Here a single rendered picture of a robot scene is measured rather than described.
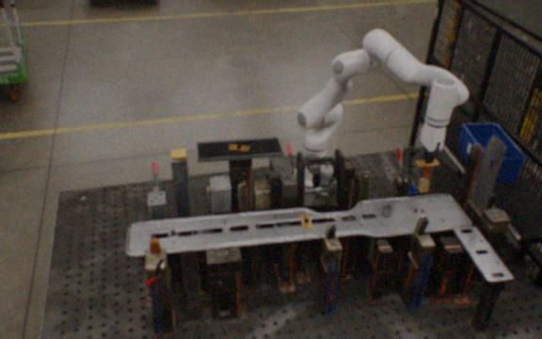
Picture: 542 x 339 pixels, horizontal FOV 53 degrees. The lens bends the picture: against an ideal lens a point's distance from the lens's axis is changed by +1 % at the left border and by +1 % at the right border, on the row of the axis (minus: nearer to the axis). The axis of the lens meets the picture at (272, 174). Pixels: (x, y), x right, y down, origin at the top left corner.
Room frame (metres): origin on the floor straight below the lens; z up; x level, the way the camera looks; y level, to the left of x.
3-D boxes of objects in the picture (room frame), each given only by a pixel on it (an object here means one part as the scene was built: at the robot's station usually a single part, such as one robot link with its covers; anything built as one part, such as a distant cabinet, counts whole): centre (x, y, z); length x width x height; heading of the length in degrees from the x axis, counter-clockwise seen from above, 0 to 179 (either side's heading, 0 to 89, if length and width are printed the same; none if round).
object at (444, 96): (1.75, -0.60, 1.52); 0.09 x 0.08 x 0.13; 125
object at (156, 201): (1.72, 0.47, 0.88); 0.11 x 0.10 x 0.36; 10
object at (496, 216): (1.67, -0.89, 0.88); 0.08 x 0.08 x 0.36; 10
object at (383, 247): (1.54, -0.44, 0.84); 0.11 x 0.08 x 0.29; 10
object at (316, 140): (2.29, -0.24, 1.10); 0.19 x 0.12 x 0.24; 125
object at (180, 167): (1.90, 0.40, 0.92); 0.08 x 0.08 x 0.44; 10
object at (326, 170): (1.88, -0.20, 0.94); 0.18 x 0.13 x 0.49; 100
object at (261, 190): (1.79, 0.05, 0.89); 0.13 x 0.11 x 0.38; 10
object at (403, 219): (1.65, -0.12, 1.00); 1.38 x 0.22 x 0.02; 100
